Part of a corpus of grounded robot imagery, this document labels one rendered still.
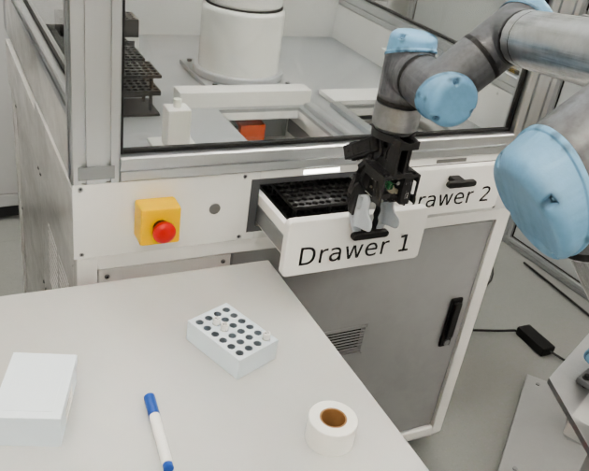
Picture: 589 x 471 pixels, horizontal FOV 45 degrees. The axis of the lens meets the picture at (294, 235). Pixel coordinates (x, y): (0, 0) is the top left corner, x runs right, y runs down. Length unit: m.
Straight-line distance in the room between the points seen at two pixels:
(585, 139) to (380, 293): 1.07
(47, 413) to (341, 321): 0.84
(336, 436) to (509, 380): 1.59
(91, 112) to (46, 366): 0.40
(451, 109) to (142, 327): 0.60
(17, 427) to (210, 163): 0.56
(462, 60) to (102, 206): 0.64
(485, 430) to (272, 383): 1.29
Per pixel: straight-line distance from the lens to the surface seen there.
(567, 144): 0.65
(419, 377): 1.94
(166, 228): 1.22
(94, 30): 1.14
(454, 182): 1.51
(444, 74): 1.01
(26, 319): 1.23
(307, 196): 1.35
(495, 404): 2.42
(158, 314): 1.23
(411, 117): 1.13
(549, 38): 0.91
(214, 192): 1.30
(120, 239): 1.29
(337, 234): 1.25
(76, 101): 1.17
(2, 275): 2.73
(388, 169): 1.15
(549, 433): 2.34
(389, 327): 1.75
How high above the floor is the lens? 1.49
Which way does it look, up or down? 29 degrees down
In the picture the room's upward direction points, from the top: 9 degrees clockwise
